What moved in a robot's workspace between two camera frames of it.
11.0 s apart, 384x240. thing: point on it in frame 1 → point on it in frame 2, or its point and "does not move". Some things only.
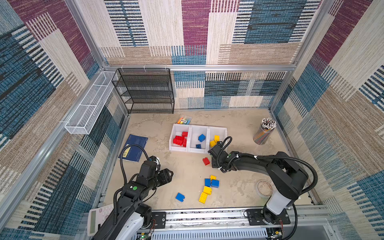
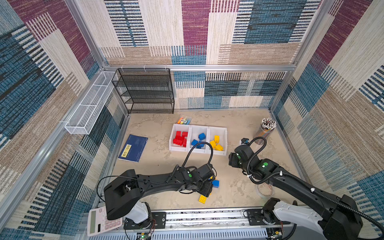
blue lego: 215,183 does not move
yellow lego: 217,138 does not move
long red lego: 178,142 does not move
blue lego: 201,138 does not move
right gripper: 214,165 → 233,158
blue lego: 180,197 → 194,142
